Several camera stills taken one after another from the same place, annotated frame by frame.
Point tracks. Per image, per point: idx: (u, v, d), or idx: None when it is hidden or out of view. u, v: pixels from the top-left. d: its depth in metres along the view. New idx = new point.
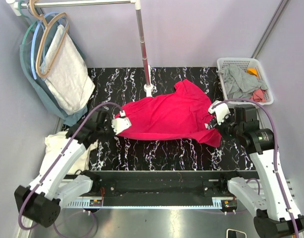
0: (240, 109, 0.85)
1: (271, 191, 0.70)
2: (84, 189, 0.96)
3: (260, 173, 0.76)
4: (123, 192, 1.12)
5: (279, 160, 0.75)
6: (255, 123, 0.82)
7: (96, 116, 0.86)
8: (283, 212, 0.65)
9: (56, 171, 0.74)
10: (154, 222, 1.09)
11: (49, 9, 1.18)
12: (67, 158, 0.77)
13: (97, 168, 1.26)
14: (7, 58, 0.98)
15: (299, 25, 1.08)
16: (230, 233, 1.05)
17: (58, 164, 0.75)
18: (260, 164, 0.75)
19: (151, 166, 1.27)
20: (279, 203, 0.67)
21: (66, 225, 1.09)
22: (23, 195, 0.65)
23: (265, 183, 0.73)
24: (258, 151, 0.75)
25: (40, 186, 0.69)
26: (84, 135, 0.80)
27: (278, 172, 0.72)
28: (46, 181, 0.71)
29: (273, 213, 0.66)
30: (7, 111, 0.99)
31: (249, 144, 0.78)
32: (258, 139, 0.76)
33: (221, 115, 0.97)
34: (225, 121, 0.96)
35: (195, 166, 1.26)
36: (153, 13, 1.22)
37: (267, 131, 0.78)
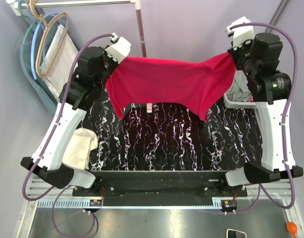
0: (262, 43, 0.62)
1: (271, 142, 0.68)
2: (85, 184, 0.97)
3: (262, 118, 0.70)
4: (123, 192, 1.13)
5: (288, 112, 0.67)
6: (275, 63, 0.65)
7: (85, 67, 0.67)
8: (278, 163, 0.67)
9: (55, 142, 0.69)
10: (154, 222, 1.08)
11: (49, 9, 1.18)
12: (63, 128, 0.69)
13: (97, 168, 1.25)
14: (7, 58, 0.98)
15: (300, 25, 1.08)
16: (230, 233, 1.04)
17: (55, 135, 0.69)
18: (266, 114, 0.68)
19: (151, 166, 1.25)
20: (278, 154, 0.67)
21: (67, 225, 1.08)
22: (27, 167, 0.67)
23: (268, 134, 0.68)
24: (268, 102, 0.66)
25: (42, 159, 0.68)
26: (76, 95, 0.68)
27: (284, 124, 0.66)
28: (46, 153, 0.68)
29: (269, 162, 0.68)
30: (7, 110, 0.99)
31: (260, 90, 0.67)
32: (272, 88, 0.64)
33: (237, 40, 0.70)
34: (245, 47, 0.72)
35: (195, 166, 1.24)
36: (153, 13, 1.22)
37: (283, 76, 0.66)
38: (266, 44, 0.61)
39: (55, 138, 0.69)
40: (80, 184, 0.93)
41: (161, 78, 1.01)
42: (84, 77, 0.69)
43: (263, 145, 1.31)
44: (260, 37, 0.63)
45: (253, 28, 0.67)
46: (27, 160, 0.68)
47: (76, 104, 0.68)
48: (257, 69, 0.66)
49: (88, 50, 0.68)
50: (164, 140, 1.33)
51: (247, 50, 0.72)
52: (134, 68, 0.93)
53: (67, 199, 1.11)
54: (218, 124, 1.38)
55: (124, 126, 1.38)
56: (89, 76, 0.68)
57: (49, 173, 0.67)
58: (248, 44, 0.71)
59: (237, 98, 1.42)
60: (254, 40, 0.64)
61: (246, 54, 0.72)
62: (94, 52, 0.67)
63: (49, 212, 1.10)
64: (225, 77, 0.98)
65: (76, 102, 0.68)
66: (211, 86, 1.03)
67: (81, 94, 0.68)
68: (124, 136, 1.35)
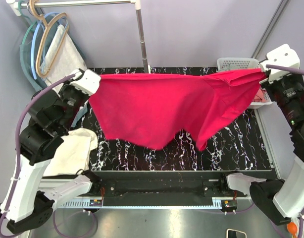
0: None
1: (296, 196, 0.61)
2: (83, 190, 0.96)
3: (299, 166, 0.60)
4: (123, 192, 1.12)
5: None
6: None
7: (40, 118, 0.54)
8: (293, 213, 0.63)
9: (17, 196, 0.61)
10: (154, 222, 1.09)
11: (49, 9, 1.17)
12: (25, 181, 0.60)
13: (97, 168, 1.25)
14: (7, 59, 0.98)
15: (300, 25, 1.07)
16: (230, 233, 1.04)
17: (17, 189, 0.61)
18: None
19: (151, 166, 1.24)
20: (297, 208, 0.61)
21: (66, 225, 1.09)
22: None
23: (296, 190, 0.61)
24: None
25: (9, 212, 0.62)
26: (32, 146, 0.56)
27: None
28: (12, 207, 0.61)
29: (283, 208, 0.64)
30: (7, 110, 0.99)
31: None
32: None
33: (275, 76, 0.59)
34: (286, 85, 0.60)
35: (195, 166, 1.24)
36: (153, 13, 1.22)
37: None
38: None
39: (18, 191, 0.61)
40: (76, 192, 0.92)
41: (154, 106, 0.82)
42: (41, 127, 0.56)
43: (263, 146, 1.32)
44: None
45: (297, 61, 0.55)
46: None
47: (33, 160, 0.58)
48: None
49: (40, 99, 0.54)
50: None
51: (289, 89, 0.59)
52: (118, 92, 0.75)
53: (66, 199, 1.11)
54: None
55: None
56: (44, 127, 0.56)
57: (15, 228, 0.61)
58: (290, 76, 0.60)
59: None
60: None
61: (288, 94, 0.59)
62: (47, 101, 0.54)
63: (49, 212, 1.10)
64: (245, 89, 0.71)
65: (34, 155, 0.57)
66: (224, 106, 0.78)
67: (40, 144, 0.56)
68: None
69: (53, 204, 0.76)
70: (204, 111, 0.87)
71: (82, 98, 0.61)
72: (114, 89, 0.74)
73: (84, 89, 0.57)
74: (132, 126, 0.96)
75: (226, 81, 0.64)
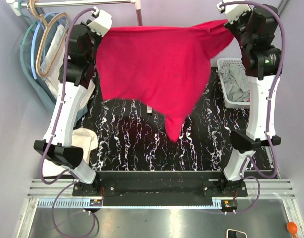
0: (261, 17, 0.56)
1: (257, 115, 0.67)
2: (88, 178, 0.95)
3: (251, 92, 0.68)
4: (123, 192, 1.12)
5: (277, 87, 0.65)
6: (271, 37, 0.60)
7: (76, 48, 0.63)
8: (260, 134, 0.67)
9: (64, 119, 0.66)
10: (154, 222, 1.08)
11: (49, 9, 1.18)
12: (71, 104, 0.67)
13: (97, 168, 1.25)
14: (7, 58, 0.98)
15: (299, 25, 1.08)
16: (230, 233, 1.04)
17: (63, 112, 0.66)
18: (256, 89, 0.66)
19: (151, 166, 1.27)
20: (261, 126, 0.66)
21: (67, 224, 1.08)
22: (42, 148, 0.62)
23: (254, 108, 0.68)
24: (258, 78, 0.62)
25: (55, 138, 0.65)
26: (74, 73, 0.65)
27: (271, 99, 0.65)
28: (58, 131, 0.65)
29: (252, 132, 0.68)
30: (7, 110, 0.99)
31: (253, 65, 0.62)
32: (264, 63, 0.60)
33: (233, 14, 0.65)
34: (241, 20, 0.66)
35: (195, 166, 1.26)
36: (153, 13, 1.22)
37: (276, 50, 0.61)
38: (263, 18, 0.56)
39: (64, 115, 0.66)
40: (83, 177, 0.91)
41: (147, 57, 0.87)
42: (76, 57, 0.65)
43: None
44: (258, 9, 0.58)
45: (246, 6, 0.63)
46: (41, 141, 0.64)
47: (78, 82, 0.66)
48: (253, 43, 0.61)
49: (75, 29, 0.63)
50: (164, 140, 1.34)
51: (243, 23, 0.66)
52: (119, 46, 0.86)
53: (67, 199, 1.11)
54: (218, 124, 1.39)
55: (124, 126, 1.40)
56: (80, 55, 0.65)
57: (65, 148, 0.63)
58: (245, 16, 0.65)
59: (237, 98, 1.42)
60: (252, 13, 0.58)
61: (241, 28, 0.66)
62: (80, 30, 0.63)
63: (49, 212, 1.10)
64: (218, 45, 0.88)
65: (78, 79, 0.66)
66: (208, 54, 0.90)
67: (80, 72, 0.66)
68: (124, 136, 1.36)
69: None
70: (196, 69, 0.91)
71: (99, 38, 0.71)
72: (117, 40, 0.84)
73: (102, 26, 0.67)
74: (127, 86, 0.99)
75: (207, 29, 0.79)
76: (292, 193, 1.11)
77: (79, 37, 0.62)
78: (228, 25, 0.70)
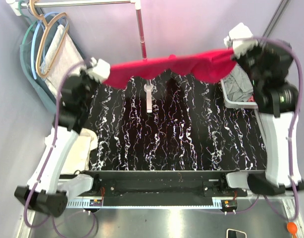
0: (273, 54, 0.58)
1: (276, 156, 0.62)
2: (86, 186, 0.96)
3: (268, 133, 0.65)
4: (123, 192, 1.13)
5: (296, 124, 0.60)
6: (284, 74, 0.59)
7: (70, 97, 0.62)
8: (283, 178, 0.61)
9: (52, 164, 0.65)
10: (154, 222, 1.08)
11: (49, 9, 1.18)
12: (61, 150, 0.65)
13: (97, 168, 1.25)
14: (7, 58, 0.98)
15: (299, 25, 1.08)
16: (230, 233, 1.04)
17: (53, 157, 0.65)
18: (272, 128, 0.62)
19: (151, 166, 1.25)
20: (282, 169, 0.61)
21: (67, 224, 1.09)
22: (24, 196, 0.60)
23: (273, 148, 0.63)
24: (275, 116, 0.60)
25: (39, 184, 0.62)
26: (69, 119, 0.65)
27: (291, 139, 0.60)
28: (44, 176, 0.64)
29: (275, 176, 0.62)
30: (7, 110, 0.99)
31: (267, 104, 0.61)
32: (278, 101, 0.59)
33: (239, 49, 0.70)
34: (248, 54, 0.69)
35: (195, 166, 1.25)
36: (153, 13, 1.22)
37: (290, 88, 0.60)
38: (277, 56, 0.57)
39: (52, 161, 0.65)
40: (80, 191, 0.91)
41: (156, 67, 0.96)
42: (71, 105, 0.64)
43: (263, 145, 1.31)
44: (269, 45, 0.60)
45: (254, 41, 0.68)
46: (24, 187, 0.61)
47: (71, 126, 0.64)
48: (265, 80, 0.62)
49: (70, 80, 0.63)
50: (164, 140, 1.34)
51: (251, 57, 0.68)
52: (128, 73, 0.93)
53: None
54: (218, 124, 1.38)
55: (124, 126, 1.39)
56: (74, 103, 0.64)
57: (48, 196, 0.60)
58: (252, 49, 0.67)
59: (237, 98, 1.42)
60: (264, 49, 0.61)
61: (250, 62, 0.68)
62: (74, 81, 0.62)
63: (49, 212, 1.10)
64: (223, 69, 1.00)
65: (72, 125, 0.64)
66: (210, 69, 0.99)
67: (75, 119, 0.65)
68: (124, 136, 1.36)
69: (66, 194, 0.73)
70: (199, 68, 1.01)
71: (96, 84, 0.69)
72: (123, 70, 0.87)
73: (97, 74, 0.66)
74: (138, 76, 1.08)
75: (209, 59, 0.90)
76: None
77: (74, 88, 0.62)
78: (238, 57, 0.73)
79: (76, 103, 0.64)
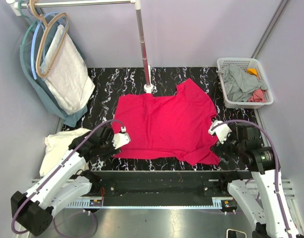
0: (241, 127, 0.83)
1: (271, 211, 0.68)
2: (82, 192, 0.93)
3: (261, 192, 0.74)
4: (123, 192, 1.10)
5: (280, 180, 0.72)
6: (257, 141, 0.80)
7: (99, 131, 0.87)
8: (282, 233, 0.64)
9: (54, 180, 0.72)
10: (154, 222, 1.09)
11: (49, 9, 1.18)
12: (66, 170, 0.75)
13: (97, 168, 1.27)
14: (6, 58, 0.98)
15: (299, 25, 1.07)
16: (230, 233, 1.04)
17: (57, 174, 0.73)
18: (261, 183, 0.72)
19: (151, 166, 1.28)
20: (279, 223, 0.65)
21: (67, 224, 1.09)
22: (19, 201, 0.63)
23: (267, 205, 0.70)
24: (260, 172, 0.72)
25: (36, 195, 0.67)
26: (86, 148, 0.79)
27: (279, 193, 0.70)
28: (43, 190, 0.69)
29: (272, 232, 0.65)
30: (7, 110, 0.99)
31: (252, 163, 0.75)
32: (260, 158, 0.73)
33: (222, 134, 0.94)
34: (228, 139, 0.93)
35: (195, 166, 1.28)
36: (153, 13, 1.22)
37: (268, 149, 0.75)
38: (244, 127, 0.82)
39: (55, 177, 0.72)
40: (74, 198, 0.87)
41: (160, 124, 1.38)
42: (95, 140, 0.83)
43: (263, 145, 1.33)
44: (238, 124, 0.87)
45: (226, 124, 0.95)
46: (22, 194, 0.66)
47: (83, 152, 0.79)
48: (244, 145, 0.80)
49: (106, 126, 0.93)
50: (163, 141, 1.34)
51: (231, 140, 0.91)
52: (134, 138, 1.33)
53: None
54: None
55: None
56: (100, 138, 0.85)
57: (39, 209, 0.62)
58: (229, 135, 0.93)
59: (237, 98, 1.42)
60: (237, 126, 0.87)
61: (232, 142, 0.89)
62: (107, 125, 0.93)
63: None
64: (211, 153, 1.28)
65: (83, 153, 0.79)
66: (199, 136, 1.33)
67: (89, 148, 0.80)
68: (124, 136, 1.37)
69: (53, 210, 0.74)
70: (191, 124, 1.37)
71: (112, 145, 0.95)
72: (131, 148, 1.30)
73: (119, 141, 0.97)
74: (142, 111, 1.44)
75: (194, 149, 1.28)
76: (292, 193, 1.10)
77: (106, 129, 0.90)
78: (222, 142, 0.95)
79: (99, 138, 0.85)
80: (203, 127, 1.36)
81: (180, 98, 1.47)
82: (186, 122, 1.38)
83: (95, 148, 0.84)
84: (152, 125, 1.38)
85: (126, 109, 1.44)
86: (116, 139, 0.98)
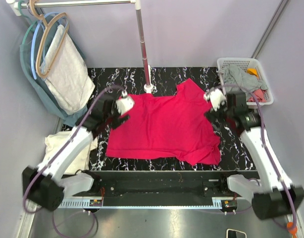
0: (230, 95, 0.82)
1: (262, 164, 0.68)
2: (84, 187, 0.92)
3: (250, 149, 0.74)
4: (123, 192, 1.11)
5: (267, 137, 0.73)
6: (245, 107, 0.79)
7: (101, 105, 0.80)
8: (275, 182, 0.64)
9: (64, 155, 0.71)
10: (154, 222, 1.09)
11: (49, 9, 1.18)
12: (75, 146, 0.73)
13: (97, 168, 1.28)
14: (6, 58, 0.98)
15: (299, 25, 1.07)
16: (230, 233, 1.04)
17: (66, 149, 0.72)
18: (249, 140, 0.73)
19: (151, 166, 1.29)
20: (271, 174, 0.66)
21: (67, 224, 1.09)
22: (30, 175, 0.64)
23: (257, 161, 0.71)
24: (246, 131, 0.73)
25: (48, 169, 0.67)
26: (92, 126, 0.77)
27: (266, 146, 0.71)
28: (54, 164, 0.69)
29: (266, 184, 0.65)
30: (7, 110, 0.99)
31: (238, 127, 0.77)
32: (246, 121, 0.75)
33: (216, 101, 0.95)
34: (220, 106, 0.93)
35: (195, 166, 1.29)
36: (153, 13, 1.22)
37: (255, 114, 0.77)
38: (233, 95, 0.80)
39: (64, 151, 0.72)
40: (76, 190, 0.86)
41: (160, 124, 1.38)
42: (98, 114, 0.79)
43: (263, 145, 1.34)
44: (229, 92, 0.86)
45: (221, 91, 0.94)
46: (32, 168, 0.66)
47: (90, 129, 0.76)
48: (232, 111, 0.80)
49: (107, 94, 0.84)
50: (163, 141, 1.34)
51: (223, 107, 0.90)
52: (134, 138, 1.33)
53: (67, 199, 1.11)
54: (219, 123, 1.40)
55: None
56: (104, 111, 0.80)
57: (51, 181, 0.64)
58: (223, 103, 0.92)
59: None
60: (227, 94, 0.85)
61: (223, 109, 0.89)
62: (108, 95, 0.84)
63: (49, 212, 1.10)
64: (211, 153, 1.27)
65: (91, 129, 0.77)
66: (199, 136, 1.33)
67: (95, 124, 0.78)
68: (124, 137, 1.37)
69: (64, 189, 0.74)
70: (191, 124, 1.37)
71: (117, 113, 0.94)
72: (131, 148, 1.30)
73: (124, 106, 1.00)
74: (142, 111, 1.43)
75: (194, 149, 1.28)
76: None
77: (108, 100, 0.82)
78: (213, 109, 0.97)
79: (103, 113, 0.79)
80: (203, 126, 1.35)
81: (180, 97, 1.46)
82: (186, 122, 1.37)
83: (101, 124, 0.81)
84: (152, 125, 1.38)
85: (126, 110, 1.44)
86: (121, 107, 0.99)
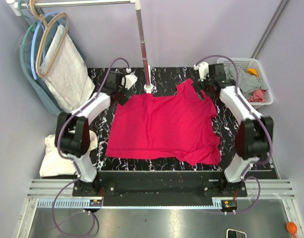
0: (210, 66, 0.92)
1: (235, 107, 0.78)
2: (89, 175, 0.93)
3: (228, 103, 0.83)
4: (123, 192, 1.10)
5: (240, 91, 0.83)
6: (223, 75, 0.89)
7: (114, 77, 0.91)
8: (247, 114, 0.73)
9: (92, 106, 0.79)
10: (154, 222, 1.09)
11: (49, 9, 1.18)
12: (99, 102, 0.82)
13: (97, 168, 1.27)
14: (7, 58, 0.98)
15: (299, 24, 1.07)
16: (230, 233, 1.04)
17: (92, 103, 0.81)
18: (225, 96, 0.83)
19: (151, 166, 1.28)
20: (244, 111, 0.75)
21: (66, 224, 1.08)
22: (66, 118, 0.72)
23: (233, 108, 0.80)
24: (223, 89, 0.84)
25: (81, 113, 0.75)
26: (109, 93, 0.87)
27: (239, 94, 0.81)
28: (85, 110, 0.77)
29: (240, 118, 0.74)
30: (7, 110, 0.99)
31: (217, 89, 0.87)
32: (222, 83, 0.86)
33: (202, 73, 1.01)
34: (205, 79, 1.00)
35: (195, 166, 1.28)
36: (153, 13, 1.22)
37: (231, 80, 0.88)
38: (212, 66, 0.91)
39: (92, 103, 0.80)
40: (84, 172, 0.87)
41: (160, 124, 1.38)
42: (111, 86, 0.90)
43: None
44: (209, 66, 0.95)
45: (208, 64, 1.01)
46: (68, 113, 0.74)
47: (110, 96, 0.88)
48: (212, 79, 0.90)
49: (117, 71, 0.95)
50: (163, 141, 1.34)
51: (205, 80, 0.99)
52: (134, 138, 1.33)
53: (67, 199, 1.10)
54: (218, 124, 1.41)
55: None
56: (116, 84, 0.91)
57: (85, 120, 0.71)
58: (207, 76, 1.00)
59: None
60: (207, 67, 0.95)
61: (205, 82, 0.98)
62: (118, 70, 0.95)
63: (49, 212, 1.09)
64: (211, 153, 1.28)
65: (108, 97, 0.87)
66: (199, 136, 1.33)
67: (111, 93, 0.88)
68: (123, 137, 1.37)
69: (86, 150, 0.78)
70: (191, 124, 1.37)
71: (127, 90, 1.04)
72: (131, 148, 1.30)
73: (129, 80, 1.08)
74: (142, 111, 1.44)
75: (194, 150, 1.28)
76: (292, 193, 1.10)
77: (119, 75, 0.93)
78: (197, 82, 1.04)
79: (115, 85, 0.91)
80: (202, 127, 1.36)
81: (180, 97, 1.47)
82: (186, 122, 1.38)
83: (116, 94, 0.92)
84: (152, 125, 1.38)
85: (126, 110, 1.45)
86: (127, 83, 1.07)
